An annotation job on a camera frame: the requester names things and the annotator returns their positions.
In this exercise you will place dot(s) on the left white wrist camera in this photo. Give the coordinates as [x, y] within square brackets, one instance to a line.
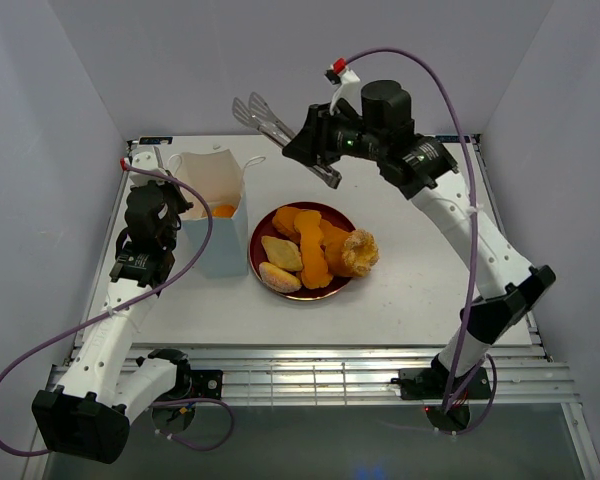
[144, 166]

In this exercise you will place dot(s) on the aluminium rail frame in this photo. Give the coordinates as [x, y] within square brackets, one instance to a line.
[362, 376]

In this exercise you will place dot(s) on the orange round bread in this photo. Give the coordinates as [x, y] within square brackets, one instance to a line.
[283, 221]

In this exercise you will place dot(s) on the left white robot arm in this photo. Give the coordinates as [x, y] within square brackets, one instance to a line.
[90, 411]

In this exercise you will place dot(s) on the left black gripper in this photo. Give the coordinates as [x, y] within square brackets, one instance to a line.
[182, 203]

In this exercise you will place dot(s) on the pale leaf bread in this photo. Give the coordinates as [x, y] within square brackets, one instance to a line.
[282, 253]

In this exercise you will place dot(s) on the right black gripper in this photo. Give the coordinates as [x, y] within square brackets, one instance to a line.
[314, 139]

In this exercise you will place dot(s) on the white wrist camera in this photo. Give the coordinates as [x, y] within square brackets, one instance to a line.
[144, 166]
[344, 81]

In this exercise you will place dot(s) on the light blue paper bag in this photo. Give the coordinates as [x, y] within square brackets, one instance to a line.
[219, 179]

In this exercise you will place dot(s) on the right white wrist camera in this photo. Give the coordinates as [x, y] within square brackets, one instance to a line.
[344, 81]

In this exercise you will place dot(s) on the large glazed ring bread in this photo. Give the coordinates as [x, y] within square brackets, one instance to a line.
[224, 211]

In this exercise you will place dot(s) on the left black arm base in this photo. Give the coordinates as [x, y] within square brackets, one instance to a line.
[194, 384]

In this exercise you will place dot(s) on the sugared oval bread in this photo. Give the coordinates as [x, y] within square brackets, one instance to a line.
[278, 279]

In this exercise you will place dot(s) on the orange bone-shaped bread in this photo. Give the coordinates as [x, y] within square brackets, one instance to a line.
[315, 273]

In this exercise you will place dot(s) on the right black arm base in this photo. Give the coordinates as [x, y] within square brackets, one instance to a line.
[448, 412]

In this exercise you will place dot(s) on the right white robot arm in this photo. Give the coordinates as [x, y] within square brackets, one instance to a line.
[504, 286]

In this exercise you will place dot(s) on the metal tongs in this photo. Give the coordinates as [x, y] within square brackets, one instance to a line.
[256, 114]

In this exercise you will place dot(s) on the sugared ring donut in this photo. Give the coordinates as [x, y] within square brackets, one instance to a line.
[360, 253]

